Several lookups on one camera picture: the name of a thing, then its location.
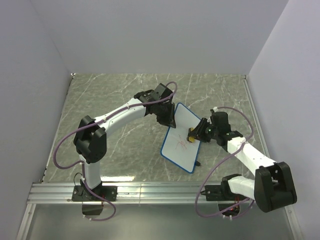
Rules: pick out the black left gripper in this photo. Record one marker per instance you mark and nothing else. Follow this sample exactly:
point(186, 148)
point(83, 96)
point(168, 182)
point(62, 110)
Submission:
point(170, 121)

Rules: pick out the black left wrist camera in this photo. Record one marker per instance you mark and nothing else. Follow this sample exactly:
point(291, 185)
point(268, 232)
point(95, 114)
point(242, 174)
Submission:
point(161, 92)

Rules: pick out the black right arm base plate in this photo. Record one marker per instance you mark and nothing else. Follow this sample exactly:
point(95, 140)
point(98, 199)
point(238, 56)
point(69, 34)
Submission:
point(221, 193)

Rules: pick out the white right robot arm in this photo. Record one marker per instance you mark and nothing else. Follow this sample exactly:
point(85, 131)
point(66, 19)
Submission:
point(272, 186)

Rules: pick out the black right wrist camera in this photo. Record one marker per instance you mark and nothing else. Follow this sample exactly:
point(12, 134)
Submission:
point(220, 122)

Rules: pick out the blue-framed whiteboard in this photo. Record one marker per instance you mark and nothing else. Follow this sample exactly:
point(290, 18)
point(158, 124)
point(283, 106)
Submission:
point(175, 146)

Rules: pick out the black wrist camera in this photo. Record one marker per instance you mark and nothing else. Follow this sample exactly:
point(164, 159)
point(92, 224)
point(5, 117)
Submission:
point(161, 92)
point(220, 122)

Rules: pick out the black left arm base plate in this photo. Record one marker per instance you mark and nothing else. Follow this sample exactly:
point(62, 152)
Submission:
point(82, 194)

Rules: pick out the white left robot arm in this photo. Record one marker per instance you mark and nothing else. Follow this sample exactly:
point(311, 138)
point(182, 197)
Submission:
point(91, 137)

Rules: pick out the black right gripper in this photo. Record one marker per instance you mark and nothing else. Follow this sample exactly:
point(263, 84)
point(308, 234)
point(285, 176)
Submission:
point(199, 131)

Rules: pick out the yellow whiteboard eraser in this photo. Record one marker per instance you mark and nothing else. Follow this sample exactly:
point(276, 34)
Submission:
point(190, 136)

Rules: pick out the aluminium front rail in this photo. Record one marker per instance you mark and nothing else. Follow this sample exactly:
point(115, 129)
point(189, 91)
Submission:
point(144, 211)

